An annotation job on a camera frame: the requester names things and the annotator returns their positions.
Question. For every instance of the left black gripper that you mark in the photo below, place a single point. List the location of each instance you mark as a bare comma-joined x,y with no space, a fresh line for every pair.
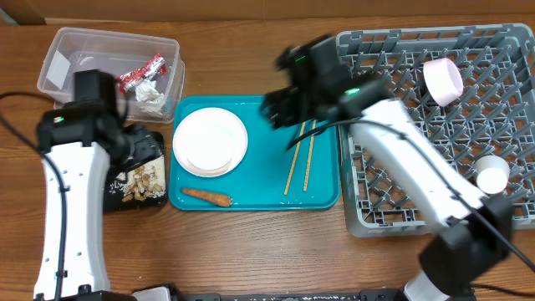
147,145

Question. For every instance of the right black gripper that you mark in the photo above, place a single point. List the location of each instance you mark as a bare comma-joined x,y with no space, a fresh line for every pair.
284,113

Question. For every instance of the wooden chopstick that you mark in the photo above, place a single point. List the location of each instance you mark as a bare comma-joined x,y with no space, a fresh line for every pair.
294,161
309,158

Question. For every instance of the foil ball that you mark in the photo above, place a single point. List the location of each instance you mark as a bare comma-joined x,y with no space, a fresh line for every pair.
149,98

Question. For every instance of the white round plate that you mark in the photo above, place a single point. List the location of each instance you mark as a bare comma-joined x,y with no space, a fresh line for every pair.
210,123

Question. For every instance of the small white bowl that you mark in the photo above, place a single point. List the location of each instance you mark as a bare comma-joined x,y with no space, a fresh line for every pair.
210,155

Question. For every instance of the red foil snack wrapper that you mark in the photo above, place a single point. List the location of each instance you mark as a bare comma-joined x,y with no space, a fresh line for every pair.
153,68

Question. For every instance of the orange carrot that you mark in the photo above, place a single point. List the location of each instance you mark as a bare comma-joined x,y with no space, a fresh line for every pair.
214,198

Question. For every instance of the large white bowl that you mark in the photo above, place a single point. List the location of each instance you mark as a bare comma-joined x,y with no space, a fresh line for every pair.
443,81

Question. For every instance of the white cup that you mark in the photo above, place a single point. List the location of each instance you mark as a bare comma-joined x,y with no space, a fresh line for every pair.
492,174

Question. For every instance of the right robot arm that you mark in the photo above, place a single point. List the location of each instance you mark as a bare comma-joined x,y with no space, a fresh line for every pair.
472,230

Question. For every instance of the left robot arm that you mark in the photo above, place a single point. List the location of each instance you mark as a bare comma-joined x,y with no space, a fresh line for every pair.
80,143

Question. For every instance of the grey dishwasher rack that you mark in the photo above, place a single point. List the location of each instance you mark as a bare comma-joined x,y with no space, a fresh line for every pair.
494,116

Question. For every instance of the black tray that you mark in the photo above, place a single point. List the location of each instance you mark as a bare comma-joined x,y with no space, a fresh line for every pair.
112,203

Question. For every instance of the food scraps peanuts rice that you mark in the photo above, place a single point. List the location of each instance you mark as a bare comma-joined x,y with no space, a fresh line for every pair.
143,184

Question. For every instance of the clear plastic bin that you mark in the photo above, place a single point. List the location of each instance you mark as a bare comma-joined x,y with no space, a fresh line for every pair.
116,53

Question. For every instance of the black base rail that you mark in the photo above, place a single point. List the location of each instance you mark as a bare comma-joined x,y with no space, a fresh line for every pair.
171,293

